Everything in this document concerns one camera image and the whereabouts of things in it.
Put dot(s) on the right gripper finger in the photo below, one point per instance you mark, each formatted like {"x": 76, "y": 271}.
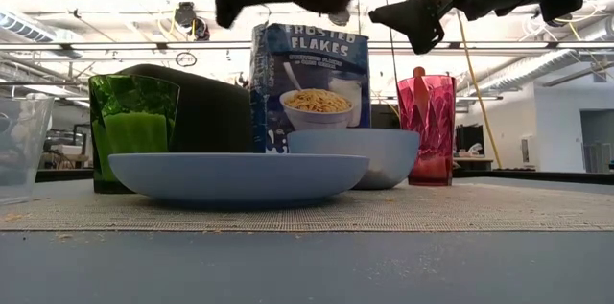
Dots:
{"x": 415, "y": 16}

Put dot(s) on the orange plastic spoon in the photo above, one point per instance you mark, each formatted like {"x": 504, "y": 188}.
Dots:
{"x": 420, "y": 83}

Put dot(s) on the blue frosted flakes cereal box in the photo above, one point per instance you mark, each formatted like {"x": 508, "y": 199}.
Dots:
{"x": 312, "y": 64}

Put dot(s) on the pink faceted tumbler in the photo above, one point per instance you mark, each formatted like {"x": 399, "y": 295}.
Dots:
{"x": 434, "y": 150}

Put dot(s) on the blue bowl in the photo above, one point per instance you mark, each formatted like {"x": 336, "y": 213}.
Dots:
{"x": 384, "y": 155}

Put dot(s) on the black toaster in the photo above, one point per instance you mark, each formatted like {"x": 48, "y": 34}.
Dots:
{"x": 216, "y": 112}

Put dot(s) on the black monitor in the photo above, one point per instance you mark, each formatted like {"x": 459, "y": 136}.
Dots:
{"x": 470, "y": 138}

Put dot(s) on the blue plate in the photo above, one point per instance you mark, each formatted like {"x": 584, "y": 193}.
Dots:
{"x": 240, "y": 174}

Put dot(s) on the green glass tumbler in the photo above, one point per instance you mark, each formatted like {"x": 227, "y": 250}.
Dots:
{"x": 134, "y": 136}

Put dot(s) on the beige woven placemat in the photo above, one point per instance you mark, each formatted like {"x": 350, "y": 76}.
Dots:
{"x": 432, "y": 208}

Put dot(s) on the black equipment rack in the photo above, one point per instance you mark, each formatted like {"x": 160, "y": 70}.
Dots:
{"x": 67, "y": 148}

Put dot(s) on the clear plastic container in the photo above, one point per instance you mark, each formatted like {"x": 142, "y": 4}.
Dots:
{"x": 21, "y": 150}

